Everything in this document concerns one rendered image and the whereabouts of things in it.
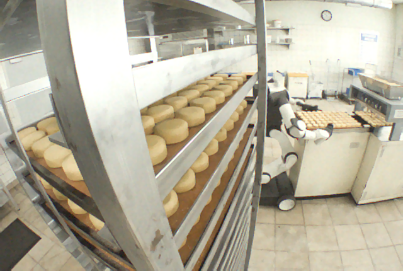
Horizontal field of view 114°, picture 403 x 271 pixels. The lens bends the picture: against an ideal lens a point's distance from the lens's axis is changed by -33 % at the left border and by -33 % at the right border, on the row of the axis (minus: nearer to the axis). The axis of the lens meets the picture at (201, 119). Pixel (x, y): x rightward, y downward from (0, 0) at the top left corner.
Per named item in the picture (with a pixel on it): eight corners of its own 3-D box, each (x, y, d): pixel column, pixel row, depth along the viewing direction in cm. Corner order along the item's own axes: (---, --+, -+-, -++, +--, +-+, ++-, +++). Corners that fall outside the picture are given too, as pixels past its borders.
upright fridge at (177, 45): (218, 94, 608) (213, 28, 530) (211, 103, 528) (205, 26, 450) (177, 95, 648) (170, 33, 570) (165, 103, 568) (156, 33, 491)
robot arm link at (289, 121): (296, 130, 120) (284, 102, 130) (285, 138, 130) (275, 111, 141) (307, 129, 123) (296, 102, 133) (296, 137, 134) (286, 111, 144)
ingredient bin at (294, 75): (287, 101, 493) (288, 74, 464) (285, 95, 548) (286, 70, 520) (306, 102, 476) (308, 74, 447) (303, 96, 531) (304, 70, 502)
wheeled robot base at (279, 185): (232, 208, 188) (232, 185, 175) (233, 177, 235) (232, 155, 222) (291, 207, 177) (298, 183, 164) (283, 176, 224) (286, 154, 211)
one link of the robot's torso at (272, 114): (255, 126, 159) (255, 85, 145) (251, 112, 189) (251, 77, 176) (289, 126, 153) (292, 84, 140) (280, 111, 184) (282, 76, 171)
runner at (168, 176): (250, 78, 66) (250, 70, 65) (259, 78, 65) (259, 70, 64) (98, 234, 13) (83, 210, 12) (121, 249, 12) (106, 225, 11)
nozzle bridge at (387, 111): (367, 111, 182) (372, 84, 169) (407, 140, 117) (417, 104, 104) (346, 112, 189) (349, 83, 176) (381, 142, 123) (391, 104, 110)
